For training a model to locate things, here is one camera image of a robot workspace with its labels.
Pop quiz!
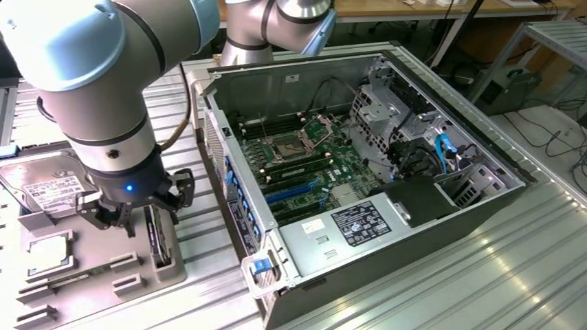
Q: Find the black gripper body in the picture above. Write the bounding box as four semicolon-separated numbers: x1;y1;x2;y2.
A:
87;151;173;208

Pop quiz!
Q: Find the grey parts rack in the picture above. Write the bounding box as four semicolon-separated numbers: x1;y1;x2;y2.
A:
0;142;189;330

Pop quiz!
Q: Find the graphics card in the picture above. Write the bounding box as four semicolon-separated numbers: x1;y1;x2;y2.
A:
145;204;175;268

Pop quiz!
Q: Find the hard disk with white label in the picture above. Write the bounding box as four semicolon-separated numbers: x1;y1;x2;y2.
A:
0;149;101;217

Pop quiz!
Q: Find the CPU with metal lid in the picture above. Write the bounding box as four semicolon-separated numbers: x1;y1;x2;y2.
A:
26;235;75;276

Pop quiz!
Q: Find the loose green RAM stick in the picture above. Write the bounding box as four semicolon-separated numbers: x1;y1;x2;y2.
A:
45;265;117;287

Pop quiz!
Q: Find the blue expansion slot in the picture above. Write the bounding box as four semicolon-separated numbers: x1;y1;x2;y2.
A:
265;181;318;204

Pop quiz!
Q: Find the thin metal locking lever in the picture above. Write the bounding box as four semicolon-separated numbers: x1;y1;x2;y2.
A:
257;112;273;145

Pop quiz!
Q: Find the installed RAM stick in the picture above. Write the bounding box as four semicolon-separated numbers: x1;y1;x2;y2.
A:
262;161;333;182

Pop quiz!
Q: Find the CPU socket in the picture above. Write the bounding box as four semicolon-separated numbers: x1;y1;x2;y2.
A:
270;133;318;162

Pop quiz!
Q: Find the green motherboard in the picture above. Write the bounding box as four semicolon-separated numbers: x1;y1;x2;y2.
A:
237;115;395;226

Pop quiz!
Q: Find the metal socket cover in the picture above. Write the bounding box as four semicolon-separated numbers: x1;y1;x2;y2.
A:
298;115;343;138

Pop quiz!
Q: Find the silver chipset heatsink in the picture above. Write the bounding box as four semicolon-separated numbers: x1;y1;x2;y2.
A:
327;184;366;204

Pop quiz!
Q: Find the grey power supply unit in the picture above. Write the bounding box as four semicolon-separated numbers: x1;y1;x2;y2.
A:
278;192;414;278

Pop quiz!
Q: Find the open black PC case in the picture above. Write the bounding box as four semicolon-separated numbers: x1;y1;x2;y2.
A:
189;49;540;330

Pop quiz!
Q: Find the perforated metal disk bay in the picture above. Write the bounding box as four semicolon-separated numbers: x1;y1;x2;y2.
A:
346;56;445;179

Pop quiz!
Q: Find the black plastic fan shroud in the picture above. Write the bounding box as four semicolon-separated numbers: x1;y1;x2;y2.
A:
369;177;464;228

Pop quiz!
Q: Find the black box on floor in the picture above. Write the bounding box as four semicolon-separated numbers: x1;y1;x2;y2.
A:
480;67;542;116

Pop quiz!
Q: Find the wooden desk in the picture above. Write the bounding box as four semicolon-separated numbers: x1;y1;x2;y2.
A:
218;0;577;25

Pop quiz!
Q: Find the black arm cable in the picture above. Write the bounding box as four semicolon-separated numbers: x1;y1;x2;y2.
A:
155;58;197;152

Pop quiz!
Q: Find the black internal wire bundle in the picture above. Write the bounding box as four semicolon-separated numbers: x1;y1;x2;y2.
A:
387;139;442;179

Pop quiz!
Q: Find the blue SATA wire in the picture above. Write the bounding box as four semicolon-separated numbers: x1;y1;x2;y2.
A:
433;132;461;175

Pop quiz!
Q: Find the grey metal frame shelf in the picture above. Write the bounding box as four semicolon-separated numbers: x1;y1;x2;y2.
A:
472;19;587;104

